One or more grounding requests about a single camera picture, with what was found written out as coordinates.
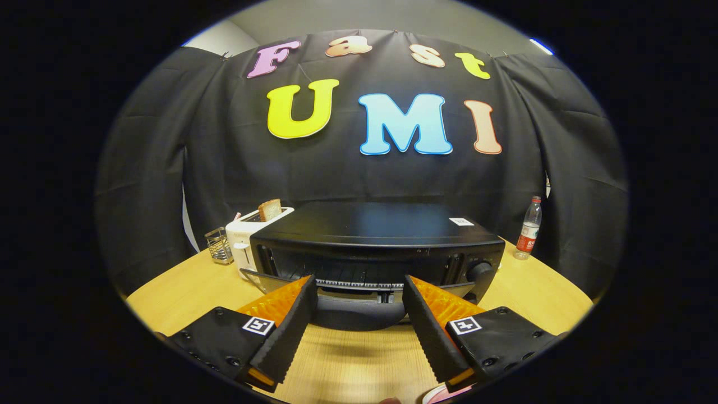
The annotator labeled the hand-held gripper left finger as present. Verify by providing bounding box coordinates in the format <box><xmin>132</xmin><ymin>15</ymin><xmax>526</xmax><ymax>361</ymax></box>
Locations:
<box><xmin>160</xmin><ymin>275</ymin><xmax>319</xmax><ymax>393</ymax></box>

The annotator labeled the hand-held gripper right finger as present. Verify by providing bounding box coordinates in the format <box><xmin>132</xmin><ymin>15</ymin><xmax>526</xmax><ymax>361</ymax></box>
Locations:
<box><xmin>402</xmin><ymin>275</ymin><xmax>561</xmax><ymax>393</ymax></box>

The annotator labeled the white square plate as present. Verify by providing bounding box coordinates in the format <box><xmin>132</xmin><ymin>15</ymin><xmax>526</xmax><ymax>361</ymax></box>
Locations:
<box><xmin>422</xmin><ymin>383</ymin><xmax>472</xmax><ymax>404</ymax></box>

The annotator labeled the black toaster oven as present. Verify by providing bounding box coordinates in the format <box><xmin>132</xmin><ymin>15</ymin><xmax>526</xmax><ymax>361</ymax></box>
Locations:
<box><xmin>240</xmin><ymin>201</ymin><xmax>507</xmax><ymax>332</ymax></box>

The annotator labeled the white toaster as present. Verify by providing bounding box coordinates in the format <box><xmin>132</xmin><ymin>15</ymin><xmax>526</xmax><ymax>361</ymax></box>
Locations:
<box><xmin>225</xmin><ymin>206</ymin><xmax>295</xmax><ymax>279</ymax></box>

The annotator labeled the toasted bread slice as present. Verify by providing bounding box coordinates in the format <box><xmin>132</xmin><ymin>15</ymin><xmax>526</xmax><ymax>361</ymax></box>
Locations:
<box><xmin>258</xmin><ymin>198</ymin><xmax>283</xmax><ymax>222</ymax></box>

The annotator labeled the clear bottle with red label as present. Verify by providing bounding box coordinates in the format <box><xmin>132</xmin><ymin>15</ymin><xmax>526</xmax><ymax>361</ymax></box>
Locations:
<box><xmin>514</xmin><ymin>195</ymin><xmax>542</xmax><ymax>260</ymax></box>

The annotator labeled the black backdrop cloth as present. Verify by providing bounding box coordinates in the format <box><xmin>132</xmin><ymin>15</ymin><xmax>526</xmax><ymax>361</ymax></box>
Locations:
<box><xmin>95</xmin><ymin>28</ymin><xmax>629</xmax><ymax>298</ymax></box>

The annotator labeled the wire mesh holder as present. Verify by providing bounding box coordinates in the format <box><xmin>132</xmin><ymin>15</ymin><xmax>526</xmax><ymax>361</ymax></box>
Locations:
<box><xmin>204</xmin><ymin>227</ymin><xmax>234</xmax><ymax>265</ymax></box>

